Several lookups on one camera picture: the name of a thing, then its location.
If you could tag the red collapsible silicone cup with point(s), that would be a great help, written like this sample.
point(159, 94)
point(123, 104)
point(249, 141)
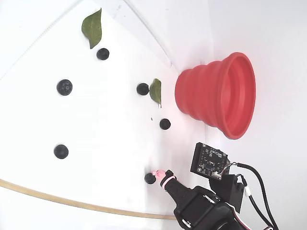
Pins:
point(201, 95)

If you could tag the white paper sheet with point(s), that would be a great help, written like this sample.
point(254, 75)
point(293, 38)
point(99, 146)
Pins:
point(96, 107)

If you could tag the dark blueberry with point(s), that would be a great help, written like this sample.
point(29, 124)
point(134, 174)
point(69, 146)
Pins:
point(64, 87)
point(102, 54)
point(165, 124)
point(143, 89)
point(149, 178)
point(61, 151)

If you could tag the small green leaf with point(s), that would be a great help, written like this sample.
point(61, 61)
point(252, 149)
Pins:
point(155, 89)

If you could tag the large green leaf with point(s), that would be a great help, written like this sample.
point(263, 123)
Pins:
point(91, 28)

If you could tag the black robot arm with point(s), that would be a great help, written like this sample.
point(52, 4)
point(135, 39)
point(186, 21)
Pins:
point(225, 220)

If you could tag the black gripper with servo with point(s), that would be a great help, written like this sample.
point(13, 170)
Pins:
point(189, 202)

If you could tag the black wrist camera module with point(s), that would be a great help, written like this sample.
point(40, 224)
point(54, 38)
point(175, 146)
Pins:
point(208, 160)

